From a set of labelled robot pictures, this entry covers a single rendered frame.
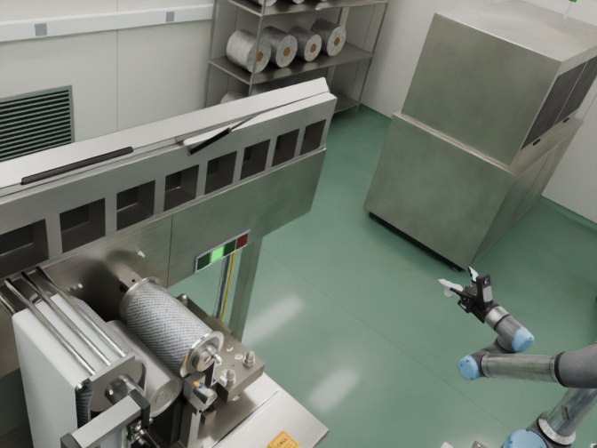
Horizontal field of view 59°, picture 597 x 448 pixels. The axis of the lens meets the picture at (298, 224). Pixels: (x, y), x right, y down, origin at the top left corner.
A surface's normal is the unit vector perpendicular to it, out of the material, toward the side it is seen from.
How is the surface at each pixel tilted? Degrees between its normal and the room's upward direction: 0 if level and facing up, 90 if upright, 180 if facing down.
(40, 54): 90
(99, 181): 90
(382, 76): 90
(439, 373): 0
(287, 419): 0
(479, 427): 0
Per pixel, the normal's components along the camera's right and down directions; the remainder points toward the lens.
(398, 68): -0.63, 0.35
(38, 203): 0.75, 0.51
